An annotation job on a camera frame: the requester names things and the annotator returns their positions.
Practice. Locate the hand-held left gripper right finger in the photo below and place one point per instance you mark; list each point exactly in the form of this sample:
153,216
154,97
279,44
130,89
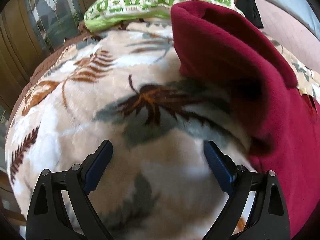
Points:
217,165

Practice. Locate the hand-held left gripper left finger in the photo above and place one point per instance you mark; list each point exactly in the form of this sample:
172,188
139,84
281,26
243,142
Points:
100,165

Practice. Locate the maroon fleece garment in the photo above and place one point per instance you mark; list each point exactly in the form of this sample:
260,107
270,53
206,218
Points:
237,55

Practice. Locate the leaf print plush blanket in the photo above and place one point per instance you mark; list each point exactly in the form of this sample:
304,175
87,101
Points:
100,105

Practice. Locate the wooden glass door cabinet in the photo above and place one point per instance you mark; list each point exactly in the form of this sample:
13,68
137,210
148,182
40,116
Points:
25,42

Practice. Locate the pink quilted sheet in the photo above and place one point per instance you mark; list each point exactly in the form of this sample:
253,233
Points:
287,30

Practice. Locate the black cloth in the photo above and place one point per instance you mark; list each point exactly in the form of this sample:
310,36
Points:
247,0

